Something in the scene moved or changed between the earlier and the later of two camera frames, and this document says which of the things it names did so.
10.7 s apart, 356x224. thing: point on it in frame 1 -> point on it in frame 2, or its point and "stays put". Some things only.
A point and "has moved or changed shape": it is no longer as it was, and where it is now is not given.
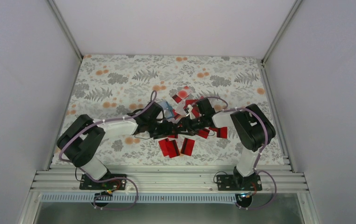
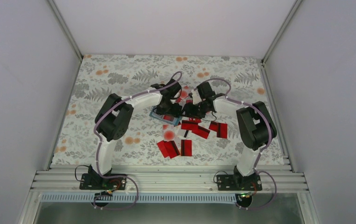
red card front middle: [187, 147] stays put
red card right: [222, 132] stays put
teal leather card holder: [167, 110] has moved or changed shape
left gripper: [166, 130] -> [175, 112]
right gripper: [185, 128] -> [189, 111]
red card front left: [169, 148] stays put
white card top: [182, 94] stays put
